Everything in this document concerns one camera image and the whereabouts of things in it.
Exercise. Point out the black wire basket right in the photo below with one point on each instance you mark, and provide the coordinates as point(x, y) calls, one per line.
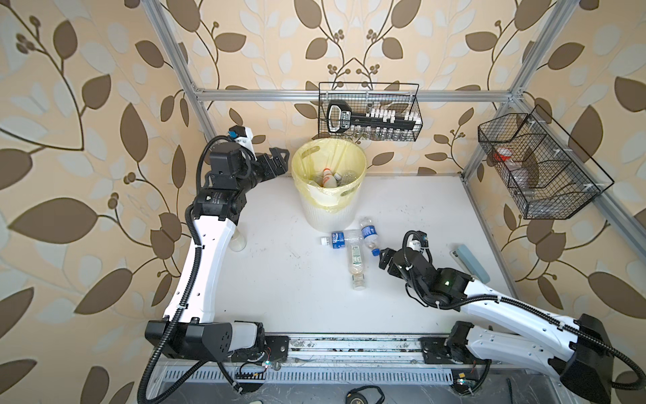
point(552, 176)

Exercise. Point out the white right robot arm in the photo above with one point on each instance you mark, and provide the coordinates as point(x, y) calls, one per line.
point(578, 352)

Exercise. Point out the black round object bottom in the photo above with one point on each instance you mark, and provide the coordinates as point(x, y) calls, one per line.
point(357, 396)

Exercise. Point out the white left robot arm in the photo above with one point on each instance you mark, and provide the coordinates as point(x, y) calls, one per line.
point(188, 330)

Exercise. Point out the black wire basket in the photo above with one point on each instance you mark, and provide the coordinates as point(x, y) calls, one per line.
point(401, 97)
point(552, 176)

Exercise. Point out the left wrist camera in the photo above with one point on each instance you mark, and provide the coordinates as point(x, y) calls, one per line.
point(243, 136)

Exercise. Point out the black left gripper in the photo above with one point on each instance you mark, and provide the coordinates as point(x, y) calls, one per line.
point(277, 167)

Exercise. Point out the light blue stapler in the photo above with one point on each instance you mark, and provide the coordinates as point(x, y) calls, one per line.
point(467, 261)

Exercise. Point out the small bottle blue label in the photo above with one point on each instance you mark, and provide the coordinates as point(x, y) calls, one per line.
point(342, 239)

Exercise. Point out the white bin yellow bag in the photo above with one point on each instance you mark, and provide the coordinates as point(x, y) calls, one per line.
point(329, 210)

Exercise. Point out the small bottle blue cap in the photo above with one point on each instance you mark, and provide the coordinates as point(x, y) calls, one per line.
point(370, 236)

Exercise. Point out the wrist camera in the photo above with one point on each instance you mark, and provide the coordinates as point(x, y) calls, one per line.
point(243, 136)
point(417, 241)

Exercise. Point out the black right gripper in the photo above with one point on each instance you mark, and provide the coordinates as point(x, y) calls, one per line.
point(384, 259)

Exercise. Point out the clear bottle green white label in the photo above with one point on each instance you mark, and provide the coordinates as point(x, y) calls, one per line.
point(356, 265)

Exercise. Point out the black wire basket back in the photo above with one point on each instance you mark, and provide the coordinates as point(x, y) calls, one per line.
point(401, 97)

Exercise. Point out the clear bottle red cap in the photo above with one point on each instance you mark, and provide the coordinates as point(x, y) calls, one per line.
point(328, 179)

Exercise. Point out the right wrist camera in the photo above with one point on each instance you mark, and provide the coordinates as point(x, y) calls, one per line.
point(417, 241)

